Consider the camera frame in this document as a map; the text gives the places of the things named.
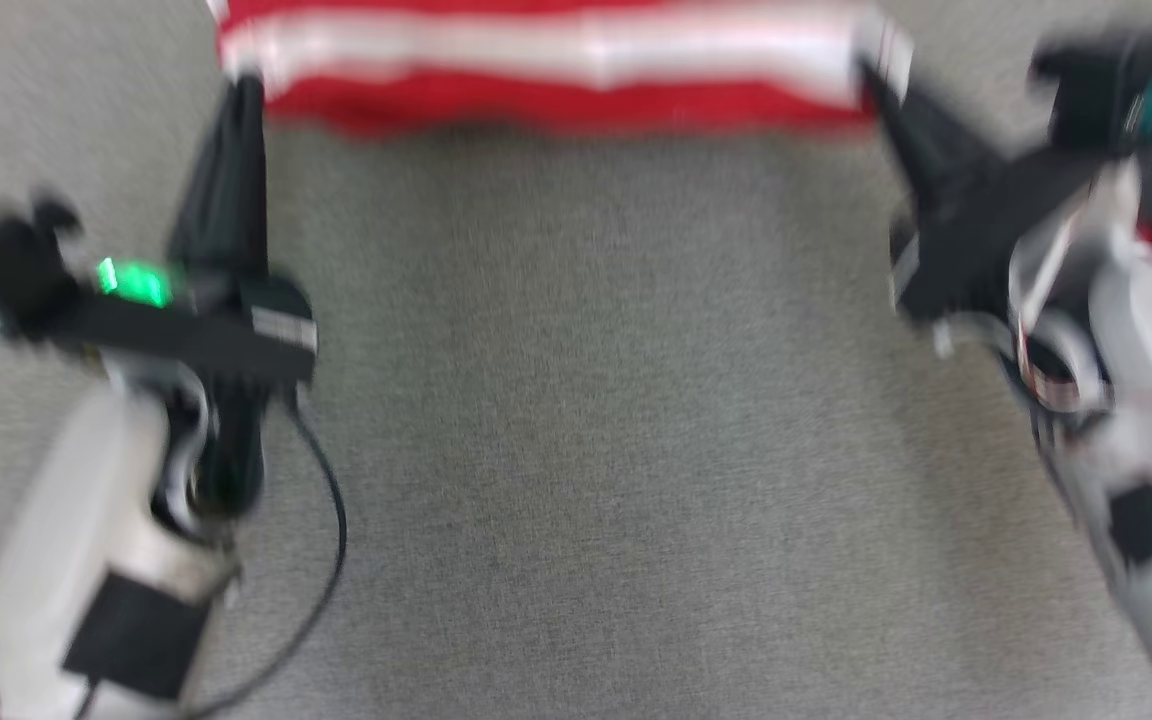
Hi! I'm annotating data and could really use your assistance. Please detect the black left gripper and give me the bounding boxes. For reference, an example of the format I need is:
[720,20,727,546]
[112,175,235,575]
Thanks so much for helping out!
[36,75,319,401]

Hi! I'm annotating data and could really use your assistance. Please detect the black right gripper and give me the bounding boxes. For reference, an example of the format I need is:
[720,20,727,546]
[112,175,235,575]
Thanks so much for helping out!
[858,60,1129,331]

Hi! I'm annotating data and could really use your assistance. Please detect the red shorts with white stripes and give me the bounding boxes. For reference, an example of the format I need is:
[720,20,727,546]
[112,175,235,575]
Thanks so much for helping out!
[211,0,914,138]

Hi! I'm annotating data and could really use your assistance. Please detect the grey fabric sofa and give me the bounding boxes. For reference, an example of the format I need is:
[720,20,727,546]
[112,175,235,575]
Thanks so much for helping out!
[0,0,1152,720]

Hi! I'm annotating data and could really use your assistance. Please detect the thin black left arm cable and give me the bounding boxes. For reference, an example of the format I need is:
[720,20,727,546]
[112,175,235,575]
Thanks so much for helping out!
[176,395,349,720]

